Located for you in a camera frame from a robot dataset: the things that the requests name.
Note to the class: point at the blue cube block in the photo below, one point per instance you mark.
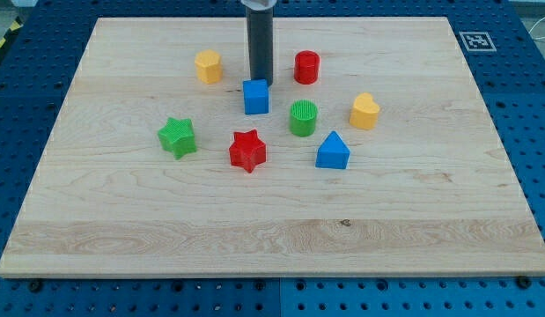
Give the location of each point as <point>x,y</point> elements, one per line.
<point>256,96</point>

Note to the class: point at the yellow heart block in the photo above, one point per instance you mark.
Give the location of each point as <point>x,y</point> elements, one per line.
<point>364,113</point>

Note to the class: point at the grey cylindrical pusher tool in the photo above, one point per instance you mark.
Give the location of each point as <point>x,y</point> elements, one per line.
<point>259,18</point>

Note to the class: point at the yellow hexagon block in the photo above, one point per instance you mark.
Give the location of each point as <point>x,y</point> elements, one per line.
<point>208,66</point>

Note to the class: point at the yellow black hazard tape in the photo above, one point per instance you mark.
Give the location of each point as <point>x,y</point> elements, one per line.
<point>10,36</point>

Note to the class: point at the blue triangle block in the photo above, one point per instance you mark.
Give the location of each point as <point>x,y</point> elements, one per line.
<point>333,153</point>

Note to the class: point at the red star block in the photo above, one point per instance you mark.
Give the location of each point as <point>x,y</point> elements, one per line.
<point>247,150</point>

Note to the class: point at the green cylinder block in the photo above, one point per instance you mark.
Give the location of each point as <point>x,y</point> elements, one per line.
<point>303,116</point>

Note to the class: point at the light wooden board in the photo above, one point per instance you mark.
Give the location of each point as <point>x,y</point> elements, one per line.
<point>429,191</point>

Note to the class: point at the green star block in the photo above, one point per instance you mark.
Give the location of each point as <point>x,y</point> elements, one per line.
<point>178,137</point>

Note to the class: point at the white fiducial marker tag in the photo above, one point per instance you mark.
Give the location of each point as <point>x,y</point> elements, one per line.
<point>477,41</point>

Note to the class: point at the red cylinder block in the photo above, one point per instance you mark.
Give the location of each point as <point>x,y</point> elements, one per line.
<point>306,67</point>

